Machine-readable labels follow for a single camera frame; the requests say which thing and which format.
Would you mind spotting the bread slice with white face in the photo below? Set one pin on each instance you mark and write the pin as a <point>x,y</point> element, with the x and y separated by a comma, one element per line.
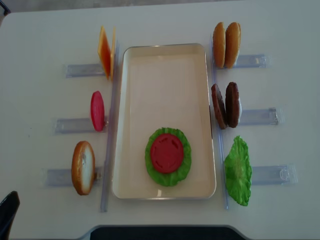
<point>83,168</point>

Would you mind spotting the golden bun slice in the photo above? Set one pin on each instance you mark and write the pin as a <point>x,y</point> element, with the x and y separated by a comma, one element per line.
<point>232,45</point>
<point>219,45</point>

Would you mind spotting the black chair back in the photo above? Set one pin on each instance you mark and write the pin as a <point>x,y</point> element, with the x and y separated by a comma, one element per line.
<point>8,209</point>

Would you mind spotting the cream rectangular tray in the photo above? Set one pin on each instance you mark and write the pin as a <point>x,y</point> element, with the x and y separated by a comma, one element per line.
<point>163,86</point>

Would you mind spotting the yellow cheese slice right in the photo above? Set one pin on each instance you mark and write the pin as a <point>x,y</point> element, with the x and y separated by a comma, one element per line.
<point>112,55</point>

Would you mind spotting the golden bun slice right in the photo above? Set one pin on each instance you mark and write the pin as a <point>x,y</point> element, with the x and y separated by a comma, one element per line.
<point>232,45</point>

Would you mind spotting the golden bun slice left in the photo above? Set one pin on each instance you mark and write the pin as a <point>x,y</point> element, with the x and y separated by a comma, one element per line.
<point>219,45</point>

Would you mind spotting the green lettuce leaf on tray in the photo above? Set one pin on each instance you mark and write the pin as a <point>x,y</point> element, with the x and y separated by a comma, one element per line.
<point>169,179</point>

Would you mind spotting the clear plastic rack left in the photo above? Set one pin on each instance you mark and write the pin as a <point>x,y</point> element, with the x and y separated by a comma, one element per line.
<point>63,177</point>

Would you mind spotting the orange cheese slice left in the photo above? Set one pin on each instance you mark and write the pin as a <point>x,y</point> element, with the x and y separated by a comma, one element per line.
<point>104,52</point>

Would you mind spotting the green lettuce leaf upright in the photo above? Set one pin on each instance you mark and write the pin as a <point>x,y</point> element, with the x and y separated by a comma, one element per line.
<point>238,172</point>

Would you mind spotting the red tomato slice upright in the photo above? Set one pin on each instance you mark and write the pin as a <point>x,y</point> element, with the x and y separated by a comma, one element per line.
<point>97,111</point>

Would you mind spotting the clear plastic rack right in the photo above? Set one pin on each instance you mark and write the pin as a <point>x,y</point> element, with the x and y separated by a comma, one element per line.
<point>284,174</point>

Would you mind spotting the red tomato slice on tray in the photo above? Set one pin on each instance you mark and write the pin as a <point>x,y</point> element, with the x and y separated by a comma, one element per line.
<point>166,153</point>

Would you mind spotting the brown meat patty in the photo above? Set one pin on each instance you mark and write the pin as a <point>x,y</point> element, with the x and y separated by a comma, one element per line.
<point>219,107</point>
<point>232,105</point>

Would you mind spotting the clear plastic rack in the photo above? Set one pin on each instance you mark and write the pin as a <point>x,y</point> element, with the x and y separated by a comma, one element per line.
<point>63,177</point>
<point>284,174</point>

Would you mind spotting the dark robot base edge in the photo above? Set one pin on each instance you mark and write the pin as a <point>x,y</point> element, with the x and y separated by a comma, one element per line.
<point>164,233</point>

